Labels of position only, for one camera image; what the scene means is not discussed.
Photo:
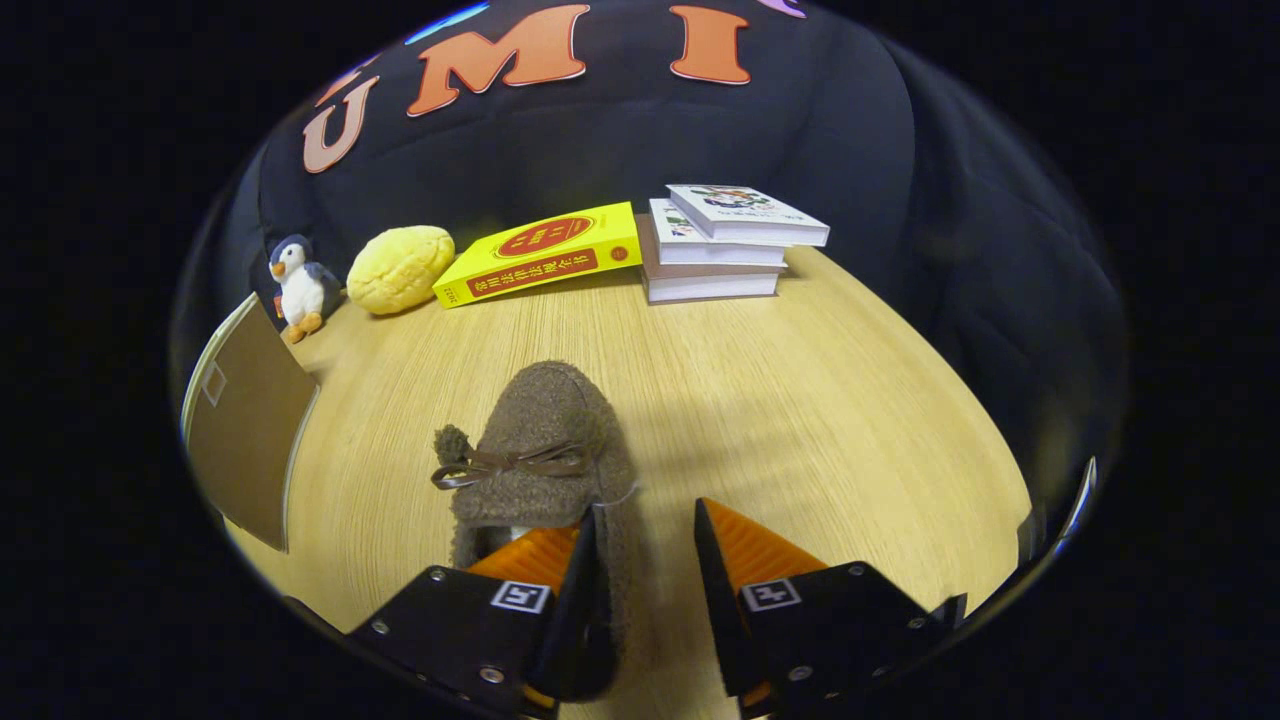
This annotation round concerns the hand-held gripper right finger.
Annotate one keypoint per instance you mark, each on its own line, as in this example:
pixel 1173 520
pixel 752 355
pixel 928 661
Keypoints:
pixel 720 610

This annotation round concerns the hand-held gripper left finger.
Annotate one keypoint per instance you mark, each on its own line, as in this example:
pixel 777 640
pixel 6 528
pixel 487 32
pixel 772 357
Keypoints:
pixel 570 630

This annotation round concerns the brown fuzzy shoe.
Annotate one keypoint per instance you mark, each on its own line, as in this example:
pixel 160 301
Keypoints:
pixel 545 420

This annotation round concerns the brown fabric storage box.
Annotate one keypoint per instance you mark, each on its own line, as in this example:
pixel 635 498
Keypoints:
pixel 250 430

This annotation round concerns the yellow book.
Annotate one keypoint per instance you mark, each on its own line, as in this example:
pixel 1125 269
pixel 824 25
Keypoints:
pixel 540 255

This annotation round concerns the white illustrated book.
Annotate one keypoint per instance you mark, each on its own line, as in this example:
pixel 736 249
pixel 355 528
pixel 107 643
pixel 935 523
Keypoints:
pixel 740 215

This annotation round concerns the yellow round plush bread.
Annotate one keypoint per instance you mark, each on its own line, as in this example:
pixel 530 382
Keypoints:
pixel 400 270

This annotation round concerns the penguin plush toy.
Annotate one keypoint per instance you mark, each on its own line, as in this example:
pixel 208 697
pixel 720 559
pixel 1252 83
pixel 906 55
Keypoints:
pixel 300 285

